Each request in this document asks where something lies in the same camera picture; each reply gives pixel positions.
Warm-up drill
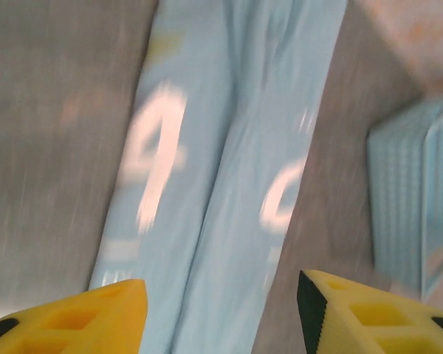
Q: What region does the light blue plastic basket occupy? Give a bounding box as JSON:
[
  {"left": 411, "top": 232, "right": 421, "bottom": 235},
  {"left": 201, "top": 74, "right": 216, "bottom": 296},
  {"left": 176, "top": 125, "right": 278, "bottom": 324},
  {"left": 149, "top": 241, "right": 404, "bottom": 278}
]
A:
[{"left": 367, "top": 97, "right": 443, "bottom": 303}]

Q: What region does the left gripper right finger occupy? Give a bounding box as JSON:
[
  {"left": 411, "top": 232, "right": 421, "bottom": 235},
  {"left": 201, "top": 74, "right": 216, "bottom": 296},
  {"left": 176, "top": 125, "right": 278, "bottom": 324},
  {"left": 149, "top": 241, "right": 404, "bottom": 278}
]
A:
[{"left": 297, "top": 269, "right": 443, "bottom": 354}]

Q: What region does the light blue t-shirt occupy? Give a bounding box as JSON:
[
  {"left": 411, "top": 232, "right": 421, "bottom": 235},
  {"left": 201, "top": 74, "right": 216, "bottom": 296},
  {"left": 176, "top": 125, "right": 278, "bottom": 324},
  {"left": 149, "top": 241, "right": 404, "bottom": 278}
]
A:
[{"left": 88, "top": 0, "right": 348, "bottom": 354}]

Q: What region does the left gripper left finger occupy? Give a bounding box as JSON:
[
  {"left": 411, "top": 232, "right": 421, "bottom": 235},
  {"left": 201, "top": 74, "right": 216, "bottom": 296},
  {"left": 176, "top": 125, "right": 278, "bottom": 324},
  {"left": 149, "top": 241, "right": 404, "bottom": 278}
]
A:
[{"left": 0, "top": 279, "right": 149, "bottom": 354}]

